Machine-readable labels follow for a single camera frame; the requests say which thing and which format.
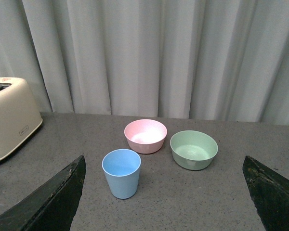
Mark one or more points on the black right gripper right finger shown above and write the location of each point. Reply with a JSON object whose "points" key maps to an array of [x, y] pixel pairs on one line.
{"points": [[270, 193]]}

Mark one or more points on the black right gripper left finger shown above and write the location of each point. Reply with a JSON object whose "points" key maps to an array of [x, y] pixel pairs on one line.
{"points": [[52, 206]]}

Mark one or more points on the light blue plastic cup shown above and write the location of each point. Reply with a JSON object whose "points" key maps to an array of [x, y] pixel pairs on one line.
{"points": [[122, 170]]}

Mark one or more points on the green plastic bowl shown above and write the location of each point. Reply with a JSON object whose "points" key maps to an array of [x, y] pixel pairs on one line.
{"points": [[193, 150]]}

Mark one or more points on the cream white toaster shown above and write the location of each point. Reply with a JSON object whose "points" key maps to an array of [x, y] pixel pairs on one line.
{"points": [[19, 114]]}

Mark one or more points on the pink plastic bowl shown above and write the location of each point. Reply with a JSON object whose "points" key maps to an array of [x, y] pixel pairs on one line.
{"points": [[145, 136]]}

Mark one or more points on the white pleated curtain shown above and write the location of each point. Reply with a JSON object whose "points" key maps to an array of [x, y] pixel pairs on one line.
{"points": [[200, 59]]}

